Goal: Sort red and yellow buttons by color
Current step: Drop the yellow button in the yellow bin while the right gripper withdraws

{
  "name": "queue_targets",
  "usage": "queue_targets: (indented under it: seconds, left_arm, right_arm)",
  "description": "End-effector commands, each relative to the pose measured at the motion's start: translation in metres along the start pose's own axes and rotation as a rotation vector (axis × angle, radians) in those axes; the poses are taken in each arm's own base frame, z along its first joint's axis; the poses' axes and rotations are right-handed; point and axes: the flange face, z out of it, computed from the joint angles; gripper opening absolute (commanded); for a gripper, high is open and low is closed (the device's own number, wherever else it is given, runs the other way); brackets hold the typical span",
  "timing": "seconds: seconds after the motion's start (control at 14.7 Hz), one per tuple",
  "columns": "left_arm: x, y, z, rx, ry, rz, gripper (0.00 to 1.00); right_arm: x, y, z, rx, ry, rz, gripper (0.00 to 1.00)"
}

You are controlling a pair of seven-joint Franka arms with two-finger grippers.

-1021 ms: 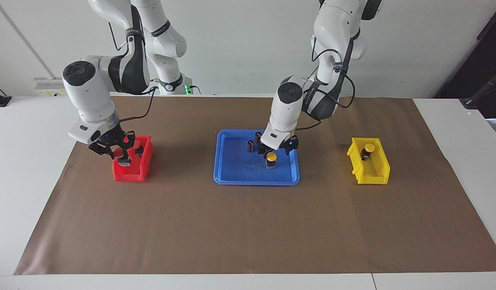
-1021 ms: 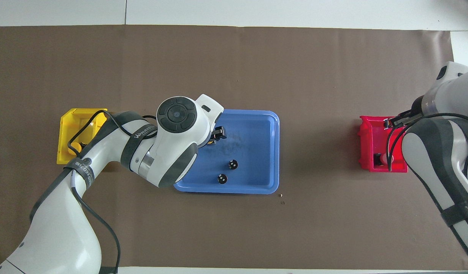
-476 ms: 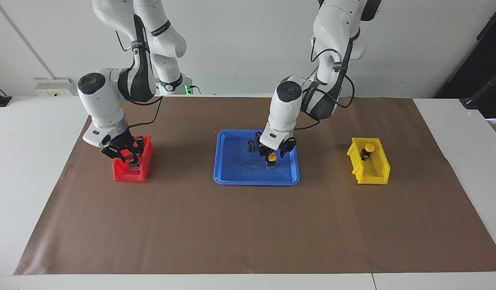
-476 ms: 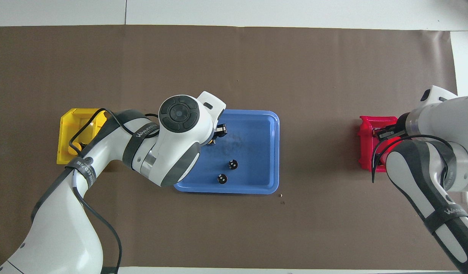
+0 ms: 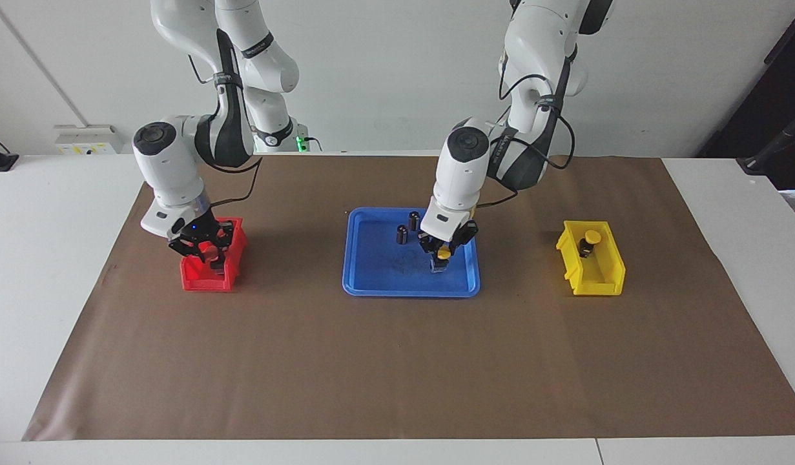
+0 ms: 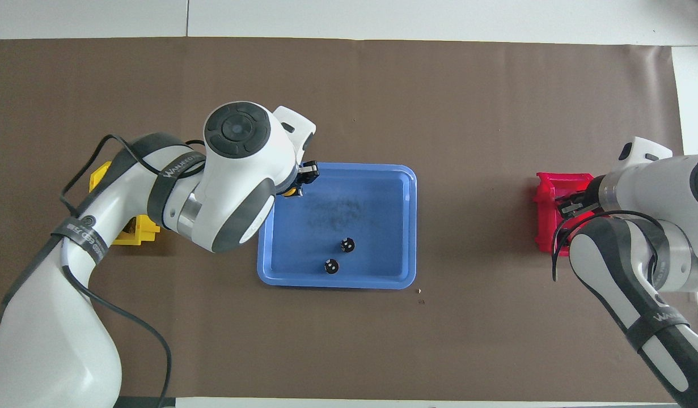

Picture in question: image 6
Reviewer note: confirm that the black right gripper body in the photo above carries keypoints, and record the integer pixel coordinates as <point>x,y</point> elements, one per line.
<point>591,198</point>

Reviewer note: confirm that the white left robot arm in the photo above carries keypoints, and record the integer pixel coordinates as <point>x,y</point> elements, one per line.
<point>241,170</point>

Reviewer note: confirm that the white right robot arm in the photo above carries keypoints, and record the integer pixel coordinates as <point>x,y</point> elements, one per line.
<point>655,198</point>

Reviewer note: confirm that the brown paper table mat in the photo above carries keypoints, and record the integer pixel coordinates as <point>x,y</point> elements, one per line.
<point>439,102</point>

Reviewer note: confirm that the yellow plastic bin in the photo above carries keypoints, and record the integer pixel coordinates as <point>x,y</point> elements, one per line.
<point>147,233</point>

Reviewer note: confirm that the black button base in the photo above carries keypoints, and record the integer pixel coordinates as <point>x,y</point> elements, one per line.
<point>347,245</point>
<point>331,266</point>

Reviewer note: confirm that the black button base upper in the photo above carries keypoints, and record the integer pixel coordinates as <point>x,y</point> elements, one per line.
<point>347,245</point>

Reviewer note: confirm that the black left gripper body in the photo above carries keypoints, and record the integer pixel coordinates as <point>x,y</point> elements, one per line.
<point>299,180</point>

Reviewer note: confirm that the blue plastic tray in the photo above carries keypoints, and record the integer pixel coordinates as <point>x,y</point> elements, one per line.
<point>371,226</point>

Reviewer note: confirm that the black button base lower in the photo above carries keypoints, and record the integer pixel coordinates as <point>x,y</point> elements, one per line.
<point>331,266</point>

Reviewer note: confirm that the red plastic bin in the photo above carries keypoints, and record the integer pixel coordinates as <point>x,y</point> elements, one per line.
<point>547,226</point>

